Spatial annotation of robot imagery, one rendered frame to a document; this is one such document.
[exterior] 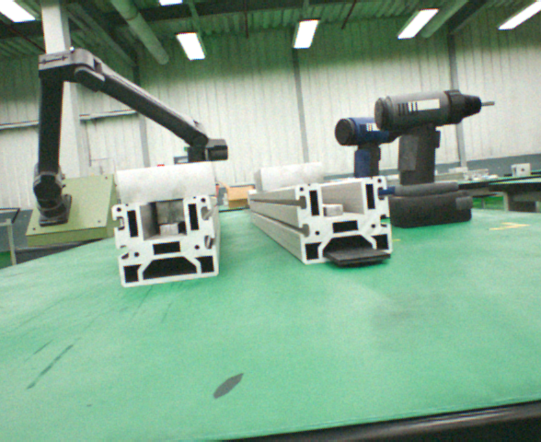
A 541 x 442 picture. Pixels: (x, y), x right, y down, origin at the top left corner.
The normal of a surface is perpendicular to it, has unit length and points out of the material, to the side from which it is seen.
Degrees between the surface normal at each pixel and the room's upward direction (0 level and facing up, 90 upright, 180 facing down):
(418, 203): 90
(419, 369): 0
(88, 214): 45
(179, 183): 90
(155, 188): 90
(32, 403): 0
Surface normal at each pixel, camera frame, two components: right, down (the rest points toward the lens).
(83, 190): -0.03, -0.67
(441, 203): 0.00, 0.05
